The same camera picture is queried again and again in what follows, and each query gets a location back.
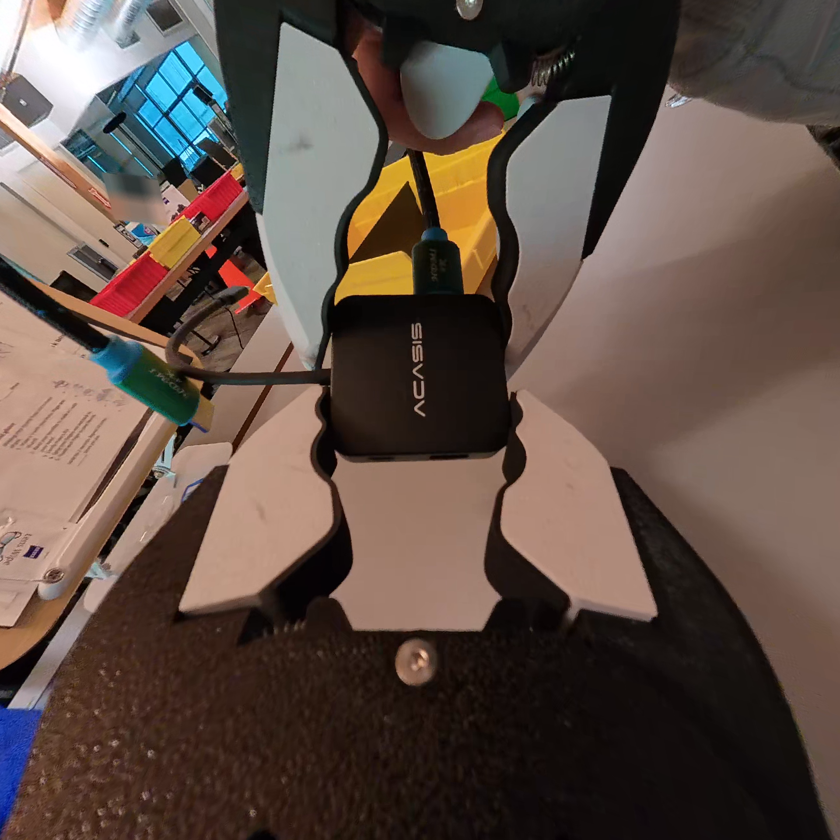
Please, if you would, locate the person's right forearm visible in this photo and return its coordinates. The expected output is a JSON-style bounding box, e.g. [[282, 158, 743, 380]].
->
[[668, 0, 840, 127]]

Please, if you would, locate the black square usb hub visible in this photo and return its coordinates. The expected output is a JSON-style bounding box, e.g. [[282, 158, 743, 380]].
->
[[326, 293, 513, 463]]

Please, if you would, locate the silver ventilation duct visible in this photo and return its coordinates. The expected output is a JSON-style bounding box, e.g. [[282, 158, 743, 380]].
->
[[62, 0, 221, 47]]

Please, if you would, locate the wooden display board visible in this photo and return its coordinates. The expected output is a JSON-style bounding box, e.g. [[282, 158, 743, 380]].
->
[[0, 262, 217, 670]]

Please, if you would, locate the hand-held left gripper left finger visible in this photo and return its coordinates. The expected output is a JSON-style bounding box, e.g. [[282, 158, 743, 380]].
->
[[177, 386, 349, 618]]

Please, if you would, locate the black wall speaker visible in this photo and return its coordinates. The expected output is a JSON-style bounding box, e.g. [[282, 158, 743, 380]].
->
[[0, 73, 55, 123]]

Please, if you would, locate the wooden work table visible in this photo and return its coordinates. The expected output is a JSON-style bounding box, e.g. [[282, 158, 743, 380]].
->
[[121, 190, 253, 342]]

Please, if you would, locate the yellow plastic bin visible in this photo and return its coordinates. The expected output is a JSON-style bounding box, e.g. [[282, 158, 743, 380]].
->
[[146, 217, 201, 269], [346, 138, 509, 299]]

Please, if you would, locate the lens wipe packet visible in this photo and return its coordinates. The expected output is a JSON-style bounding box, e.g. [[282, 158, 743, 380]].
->
[[0, 511, 74, 584]]

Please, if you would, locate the person's right hand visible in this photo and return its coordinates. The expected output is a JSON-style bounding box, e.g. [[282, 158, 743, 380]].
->
[[354, 33, 508, 155]]

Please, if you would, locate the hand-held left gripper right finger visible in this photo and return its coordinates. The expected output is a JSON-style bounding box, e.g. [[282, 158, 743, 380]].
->
[[484, 390, 659, 622]]

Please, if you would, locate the blue plastic bin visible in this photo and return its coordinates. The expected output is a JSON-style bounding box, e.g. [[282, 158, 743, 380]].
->
[[0, 707, 43, 834]]

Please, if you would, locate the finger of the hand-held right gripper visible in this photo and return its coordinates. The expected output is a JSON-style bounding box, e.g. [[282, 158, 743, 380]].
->
[[255, 23, 388, 368], [487, 94, 616, 376]]

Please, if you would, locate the thin black hub cable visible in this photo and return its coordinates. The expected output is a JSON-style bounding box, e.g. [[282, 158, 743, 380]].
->
[[165, 287, 332, 388]]

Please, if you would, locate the red plastic bin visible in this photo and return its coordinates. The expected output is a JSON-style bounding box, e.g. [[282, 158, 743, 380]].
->
[[90, 252, 172, 317], [174, 172, 245, 225]]

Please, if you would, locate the blue lit window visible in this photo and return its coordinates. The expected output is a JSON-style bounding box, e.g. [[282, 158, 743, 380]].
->
[[62, 38, 232, 181]]

